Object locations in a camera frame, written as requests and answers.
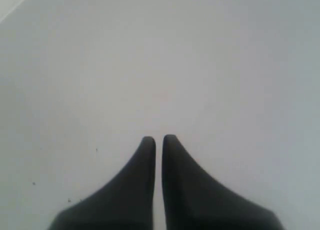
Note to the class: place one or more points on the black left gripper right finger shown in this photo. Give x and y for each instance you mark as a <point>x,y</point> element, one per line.
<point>195,200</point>

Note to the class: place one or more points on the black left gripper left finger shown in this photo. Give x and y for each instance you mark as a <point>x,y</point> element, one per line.
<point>126,202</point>

